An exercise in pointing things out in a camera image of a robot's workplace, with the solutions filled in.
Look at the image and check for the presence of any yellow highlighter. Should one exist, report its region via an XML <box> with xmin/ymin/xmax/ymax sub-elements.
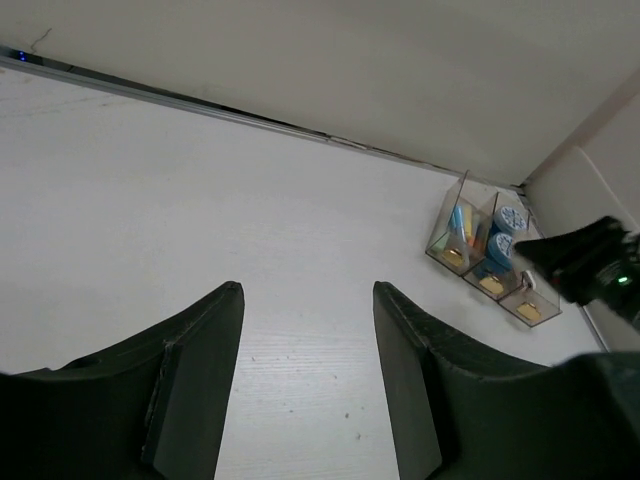
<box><xmin>465</xmin><ymin>212</ymin><xmax>486</xmax><ymax>247</ymax></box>

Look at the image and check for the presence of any blue slime jar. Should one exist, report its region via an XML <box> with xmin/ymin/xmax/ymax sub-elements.
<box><xmin>485</xmin><ymin>232</ymin><xmax>514</xmax><ymax>274</ymax></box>
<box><xmin>493</xmin><ymin>205</ymin><xmax>528</xmax><ymax>235</ymax></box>

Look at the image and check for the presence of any blue highlighter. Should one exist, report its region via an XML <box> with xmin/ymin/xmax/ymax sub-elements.
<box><xmin>449</xmin><ymin>204</ymin><xmax>473</xmax><ymax>240</ymax></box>

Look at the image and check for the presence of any right clear organizer bin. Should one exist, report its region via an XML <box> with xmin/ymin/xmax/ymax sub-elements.
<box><xmin>497</xmin><ymin>248</ymin><xmax>562</xmax><ymax>328</ymax></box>

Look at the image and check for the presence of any orange highlighter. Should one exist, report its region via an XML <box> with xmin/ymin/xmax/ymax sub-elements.
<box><xmin>471</xmin><ymin>231</ymin><xmax>488</xmax><ymax>257</ymax></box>

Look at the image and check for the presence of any left clear organizer bin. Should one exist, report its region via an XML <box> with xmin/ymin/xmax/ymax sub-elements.
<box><xmin>425</xmin><ymin>171</ymin><xmax>498</xmax><ymax>277</ymax></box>

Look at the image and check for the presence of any green highlighter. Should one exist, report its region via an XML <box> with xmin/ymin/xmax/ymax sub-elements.
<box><xmin>429</xmin><ymin>233</ymin><xmax>449</xmax><ymax>255</ymax></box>

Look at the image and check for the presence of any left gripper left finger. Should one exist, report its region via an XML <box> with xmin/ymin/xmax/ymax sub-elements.
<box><xmin>1</xmin><ymin>281</ymin><xmax>245</xmax><ymax>479</ymax></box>

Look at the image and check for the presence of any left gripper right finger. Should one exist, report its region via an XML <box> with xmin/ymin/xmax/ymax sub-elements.
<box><xmin>373</xmin><ymin>282</ymin><xmax>639</xmax><ymax>479</ymax></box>

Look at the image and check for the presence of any pink mini stapler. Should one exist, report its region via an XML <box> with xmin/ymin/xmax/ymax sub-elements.
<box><xmin>520</xmin><ymin>270</ymin><xmax>536</xmax><ymax>291</ymax></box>

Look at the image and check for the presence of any clear organizer bin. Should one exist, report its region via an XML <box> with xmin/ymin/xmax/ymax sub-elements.
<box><xmin>463</xmin><ymin>191</ymin><xmax>530</xmax><ymax>301</ymax></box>
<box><xmin>497</xmin><ymin>248</ymin><xmax>562</xmax><ymax>328</ymax></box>
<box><xmin>425</xmin><ymin>171</ymin><xmax>498</xmax><ymax>277</ymax></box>

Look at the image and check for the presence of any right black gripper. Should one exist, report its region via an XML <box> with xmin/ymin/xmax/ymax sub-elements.
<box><xmin>514</xmin><ymin>216</ymin><xmax>639</xmax><ymax>325</ymax></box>

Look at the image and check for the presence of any middle clear organizer bin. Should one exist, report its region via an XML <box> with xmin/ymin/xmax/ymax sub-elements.
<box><xmin>463</xmin><ymin>191</ymin><xmax>530</xmax><ymax>301</ymax></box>

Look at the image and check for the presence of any aluminium rail back edge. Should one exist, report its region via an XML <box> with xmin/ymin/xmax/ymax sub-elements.
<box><xmin>0</xmin><ymin>44</ymin><xmax>524</xmax><ymax>189</ymax></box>

